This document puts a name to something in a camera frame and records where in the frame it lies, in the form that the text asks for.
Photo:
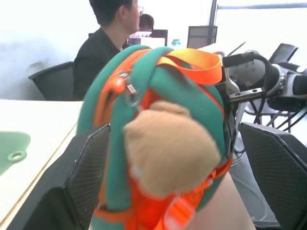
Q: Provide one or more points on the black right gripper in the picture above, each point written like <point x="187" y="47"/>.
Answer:
<point x="247" y="94"/>

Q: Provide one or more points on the person with dark hair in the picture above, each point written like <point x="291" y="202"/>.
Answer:
<point x="146" y="21"/>

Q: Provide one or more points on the dark tilted laptop screen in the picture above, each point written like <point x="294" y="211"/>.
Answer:
<point x="284" y="53"/>

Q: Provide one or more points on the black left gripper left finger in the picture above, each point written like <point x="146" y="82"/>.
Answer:
<point x="79" y="182"/>

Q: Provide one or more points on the black computer monitor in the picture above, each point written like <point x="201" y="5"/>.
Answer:
<point x="159" y="36"/>

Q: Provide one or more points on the dark vertical pole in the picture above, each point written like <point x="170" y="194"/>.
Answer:
<point x="213" y="13"/>

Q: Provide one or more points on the person in black shirt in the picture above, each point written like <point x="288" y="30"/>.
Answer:
<point x="96" y="60"/>

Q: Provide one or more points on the black office chair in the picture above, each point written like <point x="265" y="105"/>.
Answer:
<point x="55" y="81"/>

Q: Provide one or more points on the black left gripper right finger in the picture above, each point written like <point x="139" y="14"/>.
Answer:
<point x="280" y="172"/>

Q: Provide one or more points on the dark mesh-backed monitor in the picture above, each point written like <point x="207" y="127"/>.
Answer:
<point x="201" y="36"/>

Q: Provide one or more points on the green silicone mat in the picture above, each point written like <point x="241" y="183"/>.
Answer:
<point x="13" y="148"/>

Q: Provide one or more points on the monitor with pink screen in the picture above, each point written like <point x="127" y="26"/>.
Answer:
<point x="138" y="38"/>

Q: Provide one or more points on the orange and teal backpack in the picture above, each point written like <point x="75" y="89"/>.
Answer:
<point x="168" y="79"/>

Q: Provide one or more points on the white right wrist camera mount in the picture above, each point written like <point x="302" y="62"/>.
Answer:
<point x="251" y="70"/>

